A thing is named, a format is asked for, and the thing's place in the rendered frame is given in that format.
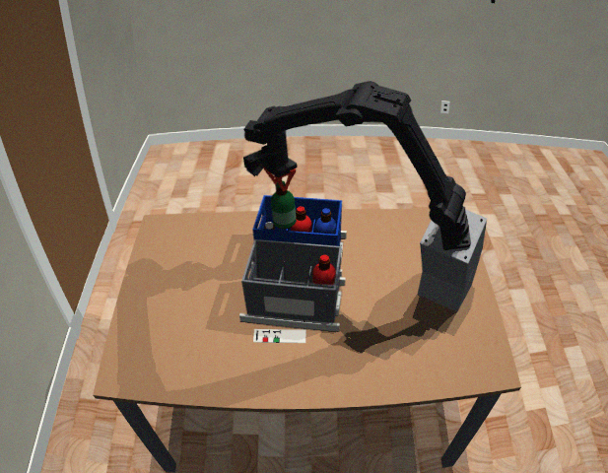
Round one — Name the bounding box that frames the green bottle with pale green label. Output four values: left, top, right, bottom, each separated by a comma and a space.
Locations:
271, 183, 297, 229

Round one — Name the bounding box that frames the dark grey crate with dividers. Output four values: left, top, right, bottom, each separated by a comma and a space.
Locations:
241, 239, 342, 323

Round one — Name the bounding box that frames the white paper pick list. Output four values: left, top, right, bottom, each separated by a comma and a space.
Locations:
253, 329, 305, 343

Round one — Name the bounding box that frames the blue crate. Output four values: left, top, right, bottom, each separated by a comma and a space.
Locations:
252, 195, 342, 246

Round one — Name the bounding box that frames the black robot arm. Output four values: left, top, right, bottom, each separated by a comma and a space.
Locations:
243, 81, 471, 250

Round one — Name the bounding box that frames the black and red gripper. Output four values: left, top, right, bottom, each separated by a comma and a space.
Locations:
264, 146, 298, 192

